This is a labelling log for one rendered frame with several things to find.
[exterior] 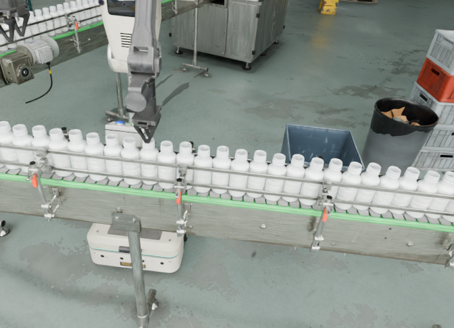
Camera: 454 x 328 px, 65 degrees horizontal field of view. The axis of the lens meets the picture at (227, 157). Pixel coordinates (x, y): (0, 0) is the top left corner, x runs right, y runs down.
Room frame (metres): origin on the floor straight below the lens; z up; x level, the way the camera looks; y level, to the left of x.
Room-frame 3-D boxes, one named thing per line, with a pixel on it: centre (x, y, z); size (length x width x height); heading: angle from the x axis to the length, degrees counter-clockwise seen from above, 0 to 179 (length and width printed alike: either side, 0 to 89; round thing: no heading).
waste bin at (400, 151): (2.43, -1.30, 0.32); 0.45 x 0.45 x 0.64
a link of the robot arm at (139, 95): (0.89, 0.25, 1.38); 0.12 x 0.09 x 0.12; 179
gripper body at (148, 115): (0.93, 0.25, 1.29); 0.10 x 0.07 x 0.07; 178
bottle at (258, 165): (0.92, -0.10, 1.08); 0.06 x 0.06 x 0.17
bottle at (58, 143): (0.93, 0.55, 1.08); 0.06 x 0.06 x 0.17
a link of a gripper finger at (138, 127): (0.92, 0.25, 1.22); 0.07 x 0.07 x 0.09; 88
